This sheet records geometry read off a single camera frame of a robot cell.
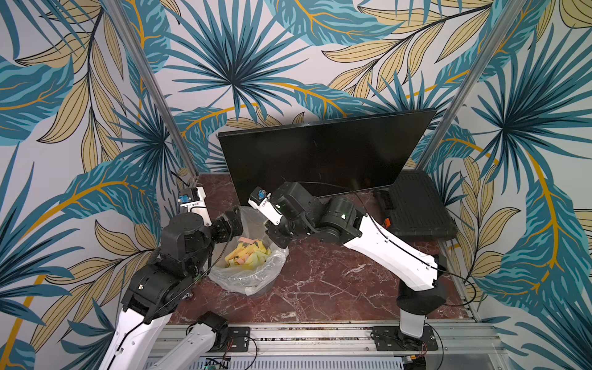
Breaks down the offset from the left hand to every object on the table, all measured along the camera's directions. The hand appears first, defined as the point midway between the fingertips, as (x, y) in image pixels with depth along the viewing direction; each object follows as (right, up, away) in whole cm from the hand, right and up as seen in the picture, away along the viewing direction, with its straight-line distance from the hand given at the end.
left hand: (224, 215), depth 61 cm
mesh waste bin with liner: (+6, -17, -1) cm, 18 cm away
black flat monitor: (+36, +26, +60) cm, 75 cm away
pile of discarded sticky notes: (+1, -16, +25) cm, 30 cm away
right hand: (+11, -2, +1) cm, 11 cm away
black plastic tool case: (+69, 0, +36) cm, 78 cm away
